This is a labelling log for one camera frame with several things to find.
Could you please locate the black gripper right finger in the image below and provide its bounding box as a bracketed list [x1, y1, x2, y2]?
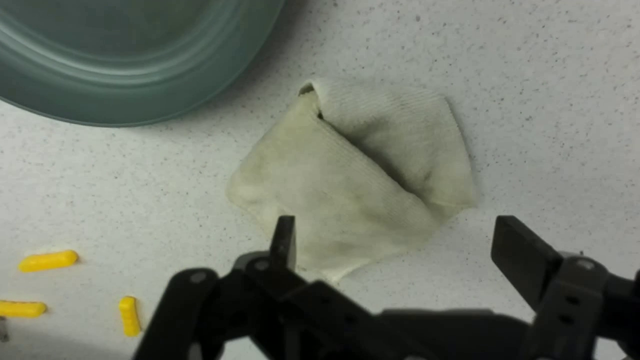
[490, 215, 640, 360]

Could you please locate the dark green round plate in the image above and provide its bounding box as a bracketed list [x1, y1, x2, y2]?
[0, 0, 289, 128]

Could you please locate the beige cloth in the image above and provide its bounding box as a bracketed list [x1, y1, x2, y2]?
[227, 80, 481, 286]

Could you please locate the small yellow capsule piece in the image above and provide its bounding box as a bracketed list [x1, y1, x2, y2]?
[119, 295, 144, 341]
[0, 300, 51, 320]
[16, 249, 82, 275]

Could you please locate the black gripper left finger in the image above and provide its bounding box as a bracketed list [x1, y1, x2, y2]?
[133, 215, 403, 360]

